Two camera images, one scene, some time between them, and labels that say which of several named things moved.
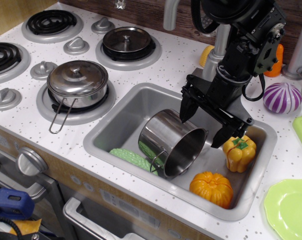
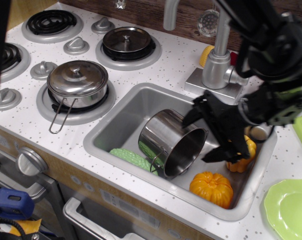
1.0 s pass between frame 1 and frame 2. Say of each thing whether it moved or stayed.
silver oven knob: stayed
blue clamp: stayed
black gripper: moved
